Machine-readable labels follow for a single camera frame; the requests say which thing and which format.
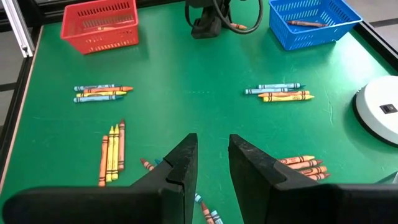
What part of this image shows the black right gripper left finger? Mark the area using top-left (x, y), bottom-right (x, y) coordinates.
top-left (1, 133), bottom-right (199, 224)

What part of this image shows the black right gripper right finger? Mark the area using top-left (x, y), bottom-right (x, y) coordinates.
top-left (228, 133), bottom-right (398, 224)

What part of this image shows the blue plastic basket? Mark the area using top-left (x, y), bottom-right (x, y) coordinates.
top-left (269, 0), bottom-right (364, 51)

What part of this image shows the red plastic basket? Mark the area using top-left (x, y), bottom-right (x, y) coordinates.
top-left (60, 0), bottom-right (140, 55)

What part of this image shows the silver aluminium profile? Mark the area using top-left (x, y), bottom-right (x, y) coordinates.
top-left (1, 0), bottom-right (35, 58)

